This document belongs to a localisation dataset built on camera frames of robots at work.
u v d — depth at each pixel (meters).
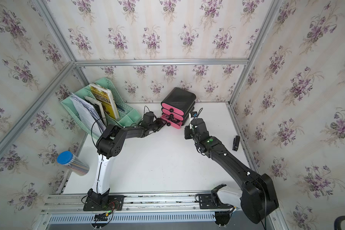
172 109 0.96
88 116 0.80
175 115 0.99
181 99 1.04
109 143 0.59
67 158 0.70
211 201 0.73
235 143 0.93
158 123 0.95
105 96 0.93
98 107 0.91
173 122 1.02
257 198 0.40
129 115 1.01
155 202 0.75
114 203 0.72
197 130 0.60
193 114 0.70
